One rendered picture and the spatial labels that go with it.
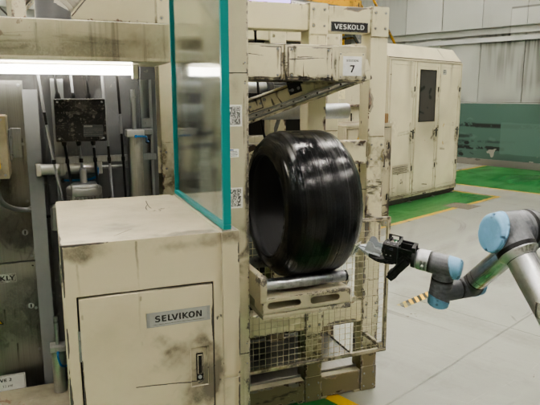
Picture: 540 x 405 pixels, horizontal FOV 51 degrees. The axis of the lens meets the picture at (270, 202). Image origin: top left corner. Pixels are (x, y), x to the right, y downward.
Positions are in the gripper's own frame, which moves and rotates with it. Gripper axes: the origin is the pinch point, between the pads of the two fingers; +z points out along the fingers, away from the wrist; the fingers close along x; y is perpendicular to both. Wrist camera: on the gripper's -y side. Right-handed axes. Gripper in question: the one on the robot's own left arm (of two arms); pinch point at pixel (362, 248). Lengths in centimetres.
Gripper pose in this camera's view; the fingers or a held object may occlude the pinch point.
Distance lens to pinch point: 210.9
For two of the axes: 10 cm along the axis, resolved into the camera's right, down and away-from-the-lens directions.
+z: -8.8, -2.2, 4.3
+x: -4.8, 4.8, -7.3
